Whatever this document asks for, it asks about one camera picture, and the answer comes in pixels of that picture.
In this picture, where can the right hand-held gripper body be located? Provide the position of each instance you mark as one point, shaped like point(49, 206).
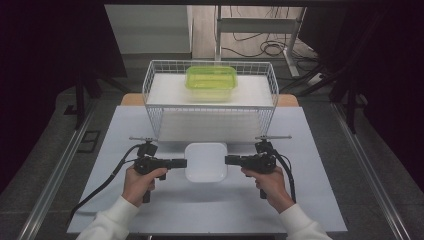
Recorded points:
point(261, 161)

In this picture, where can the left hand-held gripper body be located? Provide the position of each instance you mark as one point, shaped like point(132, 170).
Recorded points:
point(148, 163)

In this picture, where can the white square food container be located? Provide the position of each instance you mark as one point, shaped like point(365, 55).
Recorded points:
point(206, 161)

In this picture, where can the green lid food container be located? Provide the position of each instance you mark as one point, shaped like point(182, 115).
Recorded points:
point(211, 78)

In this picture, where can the person's left hand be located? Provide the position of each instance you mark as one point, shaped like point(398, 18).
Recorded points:
point(140, 188)

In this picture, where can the person's right hand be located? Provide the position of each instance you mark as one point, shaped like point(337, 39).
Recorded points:
point(273, 190)

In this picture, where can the white table cover sheet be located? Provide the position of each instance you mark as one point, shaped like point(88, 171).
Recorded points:
point(206, 206)

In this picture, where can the wooden table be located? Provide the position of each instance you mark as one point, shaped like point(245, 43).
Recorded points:
point(131, 100)

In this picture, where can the black metal stand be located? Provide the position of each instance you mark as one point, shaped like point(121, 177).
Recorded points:
point(79, 100)
point(350, 110)

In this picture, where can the white power strip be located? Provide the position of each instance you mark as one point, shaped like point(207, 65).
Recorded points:
point(315, 79)

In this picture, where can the white cabinet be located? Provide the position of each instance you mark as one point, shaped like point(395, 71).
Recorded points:
point(150, 30)

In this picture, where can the dark curtain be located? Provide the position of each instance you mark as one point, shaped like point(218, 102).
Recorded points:
point(393, 66)
point(40, 50)

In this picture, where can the black rectangular floor frame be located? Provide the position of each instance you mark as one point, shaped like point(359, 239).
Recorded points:
point(90, 131)

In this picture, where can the aluminium rail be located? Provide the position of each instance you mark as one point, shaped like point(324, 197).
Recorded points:
point(370, 173)
point(56, 173)

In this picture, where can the white metal desk frame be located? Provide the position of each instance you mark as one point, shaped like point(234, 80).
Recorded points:
point(256, 25)

